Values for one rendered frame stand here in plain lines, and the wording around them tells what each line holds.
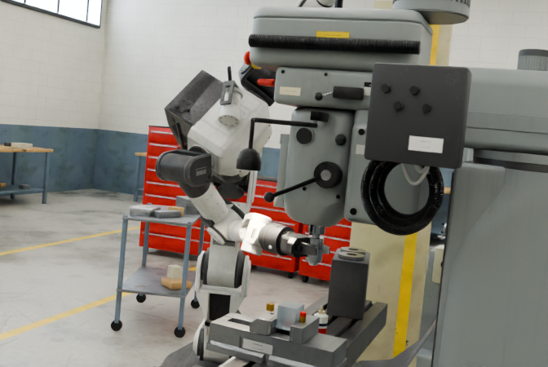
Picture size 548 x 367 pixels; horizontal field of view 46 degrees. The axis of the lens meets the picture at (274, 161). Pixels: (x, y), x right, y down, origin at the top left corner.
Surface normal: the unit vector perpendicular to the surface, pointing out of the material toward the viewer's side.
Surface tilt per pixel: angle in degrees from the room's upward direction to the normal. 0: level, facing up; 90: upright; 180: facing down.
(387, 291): 90
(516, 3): 90
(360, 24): 90
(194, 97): 58
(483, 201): 90
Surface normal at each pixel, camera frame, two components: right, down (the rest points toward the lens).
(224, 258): -0.04, -0.11
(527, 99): -0.37, 0.01
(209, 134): 0.01, -0.48
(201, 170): 0.81, 0.12
